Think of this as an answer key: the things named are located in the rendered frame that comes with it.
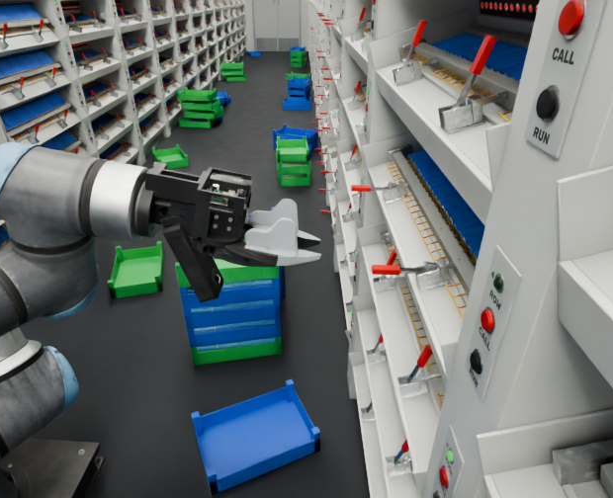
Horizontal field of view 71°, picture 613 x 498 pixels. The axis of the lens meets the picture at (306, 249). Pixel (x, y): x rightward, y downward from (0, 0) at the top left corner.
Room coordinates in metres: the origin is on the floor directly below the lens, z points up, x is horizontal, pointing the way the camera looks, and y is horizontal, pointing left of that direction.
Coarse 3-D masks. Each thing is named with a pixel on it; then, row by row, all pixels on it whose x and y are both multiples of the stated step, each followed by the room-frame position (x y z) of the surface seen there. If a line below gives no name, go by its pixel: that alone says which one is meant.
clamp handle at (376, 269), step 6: (426, 264) 0.46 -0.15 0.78; (372, 270) 0.46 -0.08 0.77; (378, 270) 0.45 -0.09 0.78; (384, 270) 0.45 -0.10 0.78; (390, 270) 0.45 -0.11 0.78; (396, 270) 0.45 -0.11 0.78; (402, 270) 0.46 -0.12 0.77; (408, 270) 0.46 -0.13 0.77; (414, 270) 0.46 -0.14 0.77; (420, 270) 0.46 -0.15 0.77; (426, 270) 0.45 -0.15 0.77
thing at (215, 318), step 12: (276, 300) 1.09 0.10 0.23; (204, 312) 1.06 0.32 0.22; (216, 312) 1.06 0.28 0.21; (228, 312) 1.07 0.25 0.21; (240, 312) 1.07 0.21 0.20; (252, 312) 1.08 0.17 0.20; (264, 312) 1.09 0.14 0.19; (276, 312) 1.09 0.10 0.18; (192, 324) 1.05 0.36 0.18; (204, 324) 1.05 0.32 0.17; (216, 324) 1.06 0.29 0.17
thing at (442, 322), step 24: (384, 144) 0.90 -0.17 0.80; (408, 144) 0.89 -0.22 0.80; (384, 168) 0.87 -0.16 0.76; (384, 216) 0.72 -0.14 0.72; (408, 216) 0.64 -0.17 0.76; (408, 240) 0.57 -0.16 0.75; (408, 264) 0.51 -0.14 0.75; (456, 288) 0.44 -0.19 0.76; (432, 312) 0.40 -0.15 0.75; (456, 312) 0.39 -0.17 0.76; (432, 336) 0.36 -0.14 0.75; (456, 336) 0.36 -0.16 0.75
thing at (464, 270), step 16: (400, 160) 0.83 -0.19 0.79; (416, 192) 0.67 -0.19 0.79; (432, 208) 0.60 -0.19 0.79; (416, 224) 0.59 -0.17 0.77; (432, 224) 0.56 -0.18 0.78; (448, 240) 0.51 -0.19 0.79; (432, 256) 0.50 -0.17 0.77; (448, 256) 0.48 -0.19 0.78; (464, 256) 0.46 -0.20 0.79; (464, 272) 0.43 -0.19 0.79; (448, 288) 0.43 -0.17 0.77; (464, 288) 0.42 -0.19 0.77
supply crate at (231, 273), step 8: (176, 264) 1.05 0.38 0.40; (224, 264) 1.17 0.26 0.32; (232, 264) 1.17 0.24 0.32; (176, 272) 1.04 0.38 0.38; (224, 272) 1.07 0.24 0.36; (232, 272) 1.07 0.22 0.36; (240, 272) 1.08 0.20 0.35; (248, 272) 1.08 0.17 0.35; (256, 272) 1.08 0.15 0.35; (264, 272) 1.09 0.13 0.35; (272, 272) 1.09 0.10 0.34; (184, 280) 1.05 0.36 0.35; (224, 280) 1.07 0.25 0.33; (232, 280) 1.07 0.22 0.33; (240, 280) 1.08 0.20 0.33; (248, 280) 1.08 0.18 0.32
